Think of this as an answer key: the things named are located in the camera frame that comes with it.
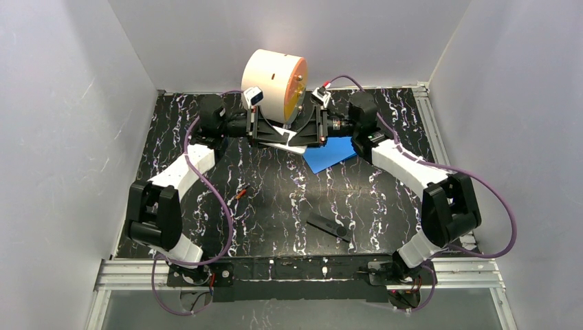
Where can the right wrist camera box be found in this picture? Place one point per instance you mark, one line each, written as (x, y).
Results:
(322, 95)

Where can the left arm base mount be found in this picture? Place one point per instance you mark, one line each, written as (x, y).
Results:
(219, 274)

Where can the black remote control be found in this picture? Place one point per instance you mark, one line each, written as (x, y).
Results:
(330, 227)

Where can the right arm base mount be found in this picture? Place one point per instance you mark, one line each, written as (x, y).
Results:
(387, 273)

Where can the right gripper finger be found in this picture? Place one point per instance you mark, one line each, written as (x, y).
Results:
(306, 123)
(308, 141)

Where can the white cylinder orange face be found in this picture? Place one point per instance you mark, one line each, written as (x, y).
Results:
(282, 78)

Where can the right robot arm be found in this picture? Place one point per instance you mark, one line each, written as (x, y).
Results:
(449, 208)

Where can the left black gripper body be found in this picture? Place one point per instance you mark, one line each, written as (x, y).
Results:
(251, 124)

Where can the blue foam pad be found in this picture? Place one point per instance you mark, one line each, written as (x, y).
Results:
(336, 150)

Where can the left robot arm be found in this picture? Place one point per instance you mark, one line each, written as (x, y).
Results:
(154, 214)

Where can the white remote control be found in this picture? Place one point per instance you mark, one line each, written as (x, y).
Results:
(299, 150)

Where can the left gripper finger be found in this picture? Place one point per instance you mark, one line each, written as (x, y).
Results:
(268, 142)
(264, 129)

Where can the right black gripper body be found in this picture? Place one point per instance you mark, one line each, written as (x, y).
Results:
(323, 125)

